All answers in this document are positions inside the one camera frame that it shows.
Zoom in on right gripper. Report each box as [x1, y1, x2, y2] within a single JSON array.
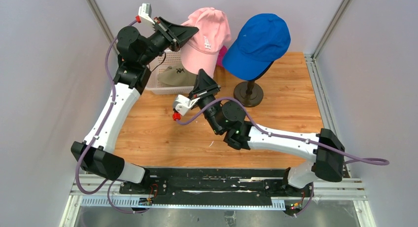
[[185, 70, 222, 136]]

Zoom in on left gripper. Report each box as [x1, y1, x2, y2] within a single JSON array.
[[138, 17, 198, 66]]

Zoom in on light pink baseball cap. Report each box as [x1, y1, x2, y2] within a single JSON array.
[[180, 7, 232, 77]]

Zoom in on black baseball cap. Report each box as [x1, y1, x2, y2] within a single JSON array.
[[252, 61, 274, 81]]

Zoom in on blue baseball cap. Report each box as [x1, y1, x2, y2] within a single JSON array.
[[222, 13, 291, 81]]

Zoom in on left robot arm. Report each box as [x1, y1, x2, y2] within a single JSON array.
[[70, 17, 199, 194]]

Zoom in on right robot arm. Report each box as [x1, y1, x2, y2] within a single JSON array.
[[188, 69, 345, 196]]

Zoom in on white plastic basket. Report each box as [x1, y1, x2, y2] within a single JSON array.
[[145, 49, 194, 95]]

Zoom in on khaki baseball cap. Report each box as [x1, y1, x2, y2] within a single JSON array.
[[157, 63, 197, 87]]

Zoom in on magenta baseball cap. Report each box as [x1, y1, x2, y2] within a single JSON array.
[[216, 46, 228, 67]]

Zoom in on dark wooden mannequin stand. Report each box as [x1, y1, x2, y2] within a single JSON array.
[[234, 80, 264, 108]]

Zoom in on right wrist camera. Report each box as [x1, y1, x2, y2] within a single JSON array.
[[173, 94, 200, 121]]

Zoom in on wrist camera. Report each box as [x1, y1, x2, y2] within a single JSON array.
[[136, 3, 155, 26], [173, 94, 200, 121]]

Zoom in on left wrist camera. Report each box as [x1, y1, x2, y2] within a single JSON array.
[[136, 3, 155, 26]]

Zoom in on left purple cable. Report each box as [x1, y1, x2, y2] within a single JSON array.
[[75, 16, 141, 215]]

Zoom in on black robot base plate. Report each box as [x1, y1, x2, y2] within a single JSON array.
[[120, 168, 312, 197]]

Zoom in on aluminium frame rail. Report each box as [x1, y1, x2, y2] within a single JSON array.
[[70, 178, 367, 212]]

